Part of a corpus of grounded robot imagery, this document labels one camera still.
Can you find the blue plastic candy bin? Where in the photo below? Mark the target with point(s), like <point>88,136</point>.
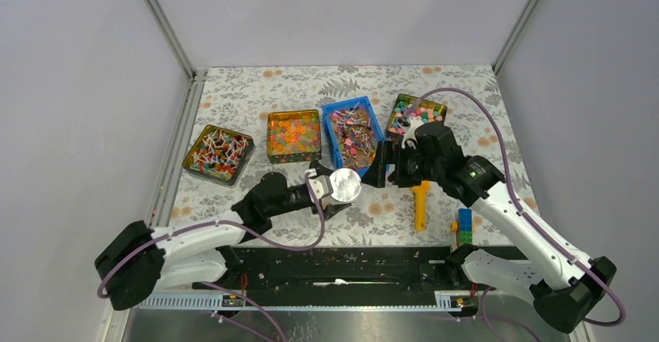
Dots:
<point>353,133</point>

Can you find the floral table cloth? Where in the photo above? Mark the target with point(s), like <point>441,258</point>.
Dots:
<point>241,99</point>

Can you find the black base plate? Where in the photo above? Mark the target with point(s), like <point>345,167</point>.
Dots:
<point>342,274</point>

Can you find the grey slotted cable duct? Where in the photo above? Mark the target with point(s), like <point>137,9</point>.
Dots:
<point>220,301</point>

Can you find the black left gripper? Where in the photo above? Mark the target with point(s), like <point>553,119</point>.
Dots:
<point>330,209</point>

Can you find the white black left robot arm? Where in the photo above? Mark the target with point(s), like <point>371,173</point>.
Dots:
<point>141,260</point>

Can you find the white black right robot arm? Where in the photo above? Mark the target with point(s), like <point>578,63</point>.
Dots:
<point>562,283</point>

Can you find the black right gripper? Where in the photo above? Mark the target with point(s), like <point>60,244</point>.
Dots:
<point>375,174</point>

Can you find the yellow plastic scoop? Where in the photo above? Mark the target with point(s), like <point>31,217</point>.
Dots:
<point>420,205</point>

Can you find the tin of lollipops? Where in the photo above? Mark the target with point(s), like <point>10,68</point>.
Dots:
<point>219,155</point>

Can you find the tin of star candies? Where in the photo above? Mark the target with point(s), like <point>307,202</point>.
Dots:
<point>426,111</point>

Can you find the clear glass jar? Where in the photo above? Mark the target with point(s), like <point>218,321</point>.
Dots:
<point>331,200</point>

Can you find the white round jar lid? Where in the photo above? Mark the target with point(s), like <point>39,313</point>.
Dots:
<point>345,184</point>

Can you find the colourful toy block train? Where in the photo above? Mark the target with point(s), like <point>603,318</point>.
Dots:
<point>462,227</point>

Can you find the tin of orange gummies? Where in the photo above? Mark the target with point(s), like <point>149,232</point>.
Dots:
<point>294,136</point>

